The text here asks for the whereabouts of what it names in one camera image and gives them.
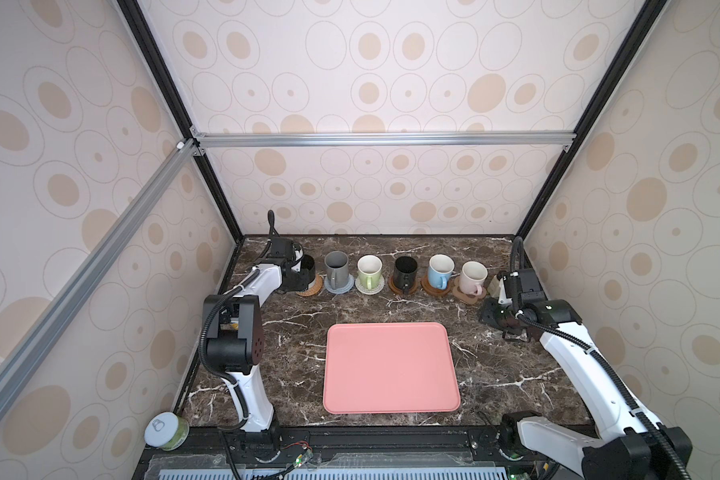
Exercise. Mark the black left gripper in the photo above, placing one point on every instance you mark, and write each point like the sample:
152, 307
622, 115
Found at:
298, 288

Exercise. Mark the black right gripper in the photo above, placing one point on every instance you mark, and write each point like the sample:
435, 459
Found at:
488, 312

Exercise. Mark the woven rattan coaster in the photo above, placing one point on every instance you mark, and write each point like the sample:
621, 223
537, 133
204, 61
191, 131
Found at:
314, 288

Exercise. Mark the brown paw shaped coaster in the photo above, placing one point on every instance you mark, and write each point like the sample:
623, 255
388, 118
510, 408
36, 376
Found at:
466, 298

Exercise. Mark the grey mug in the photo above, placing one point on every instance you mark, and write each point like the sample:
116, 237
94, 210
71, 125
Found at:
337, 267

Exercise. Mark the pink white mug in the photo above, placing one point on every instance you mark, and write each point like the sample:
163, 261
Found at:
472, 278

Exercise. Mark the light blue woven coaster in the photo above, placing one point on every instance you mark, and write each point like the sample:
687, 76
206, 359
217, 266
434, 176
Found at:
348, 286

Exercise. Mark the green white mug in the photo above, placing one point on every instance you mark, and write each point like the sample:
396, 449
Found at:
369, 264

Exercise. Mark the multicolour stitched white coaster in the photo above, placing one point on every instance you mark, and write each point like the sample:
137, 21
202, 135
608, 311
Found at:
369, 284

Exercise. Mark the light blue mug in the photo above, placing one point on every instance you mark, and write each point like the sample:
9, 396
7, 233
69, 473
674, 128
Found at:
440, 270

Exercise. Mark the black mug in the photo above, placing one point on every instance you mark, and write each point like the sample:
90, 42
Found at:
405, 272
307, 269

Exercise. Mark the round brown wooden coaster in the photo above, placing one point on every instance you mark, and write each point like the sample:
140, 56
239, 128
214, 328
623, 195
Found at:
435, 292

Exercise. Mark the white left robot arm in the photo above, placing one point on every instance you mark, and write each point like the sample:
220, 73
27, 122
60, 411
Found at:
231, 341

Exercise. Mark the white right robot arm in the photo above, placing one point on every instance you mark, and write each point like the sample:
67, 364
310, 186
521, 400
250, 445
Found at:
631, 441

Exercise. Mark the aluminium back crossbar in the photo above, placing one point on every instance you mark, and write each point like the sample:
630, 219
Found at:
382, 139

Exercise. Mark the pink tray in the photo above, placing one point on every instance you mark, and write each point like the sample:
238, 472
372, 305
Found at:
386, 368

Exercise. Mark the green jar white lid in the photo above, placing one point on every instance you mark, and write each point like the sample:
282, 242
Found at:
166, 431

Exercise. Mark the aluminium left side bar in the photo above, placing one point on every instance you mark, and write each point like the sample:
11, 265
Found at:
22, 363

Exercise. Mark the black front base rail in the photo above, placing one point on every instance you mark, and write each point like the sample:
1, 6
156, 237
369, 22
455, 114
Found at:
348, 452

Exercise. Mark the black corner frame post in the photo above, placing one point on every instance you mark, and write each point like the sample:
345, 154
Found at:
137, 24

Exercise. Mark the black right corner post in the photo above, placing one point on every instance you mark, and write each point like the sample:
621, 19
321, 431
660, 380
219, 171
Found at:
624, 57

